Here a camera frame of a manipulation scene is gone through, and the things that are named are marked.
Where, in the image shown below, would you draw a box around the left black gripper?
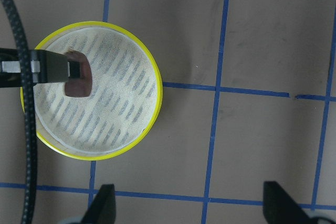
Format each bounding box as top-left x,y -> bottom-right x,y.
1,48 -> 80,88

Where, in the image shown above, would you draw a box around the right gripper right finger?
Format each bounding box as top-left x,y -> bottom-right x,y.
263,181 -> 315,224

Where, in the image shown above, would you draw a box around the brown steamed bun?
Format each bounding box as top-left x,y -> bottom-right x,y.
65,50 -> 92,98

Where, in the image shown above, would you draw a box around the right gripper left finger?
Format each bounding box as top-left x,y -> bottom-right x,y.
80,184 -> 116,224

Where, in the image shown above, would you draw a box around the yellow steamer layer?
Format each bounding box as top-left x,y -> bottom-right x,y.
34,21 -> 163,161

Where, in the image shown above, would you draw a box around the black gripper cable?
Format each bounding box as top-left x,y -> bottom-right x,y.
0,0 -> 39,224

